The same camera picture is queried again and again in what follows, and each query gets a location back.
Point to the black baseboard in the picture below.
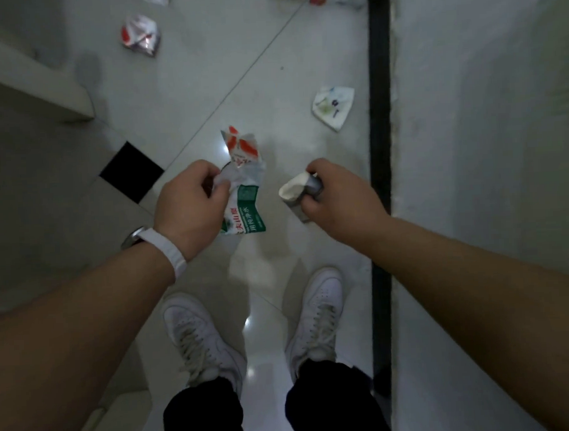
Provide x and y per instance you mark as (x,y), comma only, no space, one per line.
(379,124)

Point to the white left sneaker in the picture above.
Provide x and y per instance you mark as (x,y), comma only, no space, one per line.
(195,329)

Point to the white sneaker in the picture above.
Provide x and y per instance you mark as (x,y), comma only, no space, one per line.
(195,329)
(317,310)

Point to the person's right forearm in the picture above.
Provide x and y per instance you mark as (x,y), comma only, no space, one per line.
(481,308)

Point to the white right sneaker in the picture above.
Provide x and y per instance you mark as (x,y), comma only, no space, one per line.
(317,310)

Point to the person's right hand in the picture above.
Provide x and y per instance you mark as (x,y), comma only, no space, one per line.
(350,205)

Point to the grey white carton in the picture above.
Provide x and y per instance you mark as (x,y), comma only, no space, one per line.
(295,186)

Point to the green white wrapper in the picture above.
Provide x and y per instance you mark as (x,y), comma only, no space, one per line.
(246,200)

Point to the smartwatch with white band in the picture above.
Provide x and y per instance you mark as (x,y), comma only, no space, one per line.
(166,248)

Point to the black trousers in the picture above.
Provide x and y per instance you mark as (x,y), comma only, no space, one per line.
(204,414)

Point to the person's left hand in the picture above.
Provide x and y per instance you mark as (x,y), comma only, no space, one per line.
(190,212)

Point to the white tissue packet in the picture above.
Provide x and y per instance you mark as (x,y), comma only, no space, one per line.
(334,107)

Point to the person's left forearm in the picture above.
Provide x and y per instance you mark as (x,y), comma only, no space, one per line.
(73,335)

